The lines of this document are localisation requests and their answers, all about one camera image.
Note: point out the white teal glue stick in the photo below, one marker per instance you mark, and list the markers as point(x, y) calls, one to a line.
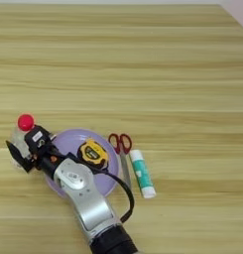
point(143, 173)

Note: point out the clear bottle red cap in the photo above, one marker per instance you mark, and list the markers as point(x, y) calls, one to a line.
point(25, 122)

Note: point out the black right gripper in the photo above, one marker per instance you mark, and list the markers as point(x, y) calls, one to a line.
point(47, 160)

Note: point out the purple round plate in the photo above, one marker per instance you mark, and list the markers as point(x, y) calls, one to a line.
point(68, 142)

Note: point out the yellow black tape measure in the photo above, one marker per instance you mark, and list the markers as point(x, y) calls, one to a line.
point(93, 152)

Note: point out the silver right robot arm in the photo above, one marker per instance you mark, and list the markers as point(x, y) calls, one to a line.
point(86, 198)

